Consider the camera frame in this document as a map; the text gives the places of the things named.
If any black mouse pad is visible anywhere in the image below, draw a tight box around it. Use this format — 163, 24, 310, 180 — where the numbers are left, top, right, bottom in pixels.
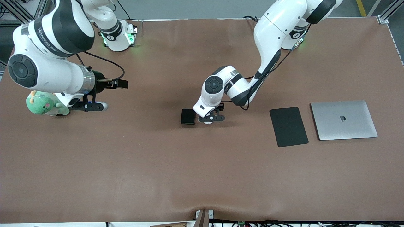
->
269, 106, 309, 148

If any black right arm base cable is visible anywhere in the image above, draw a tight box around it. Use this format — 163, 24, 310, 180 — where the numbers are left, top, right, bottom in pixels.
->
118, 0, 132, 20

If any black smartphone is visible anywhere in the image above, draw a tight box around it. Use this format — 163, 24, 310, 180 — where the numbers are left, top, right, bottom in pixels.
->
181, 108, 196, 125

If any silver laptop with apple logo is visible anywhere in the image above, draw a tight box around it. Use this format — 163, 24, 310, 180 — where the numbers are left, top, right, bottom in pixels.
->
310, 100, 378, 141

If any green dinosaur plush toy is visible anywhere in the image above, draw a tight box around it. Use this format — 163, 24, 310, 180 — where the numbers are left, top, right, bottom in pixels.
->
26, 90, 70, 116

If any aluminium frame profile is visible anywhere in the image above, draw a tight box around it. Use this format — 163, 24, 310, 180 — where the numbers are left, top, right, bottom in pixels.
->
377, 0, 404, 24
0, 0, 48, 26

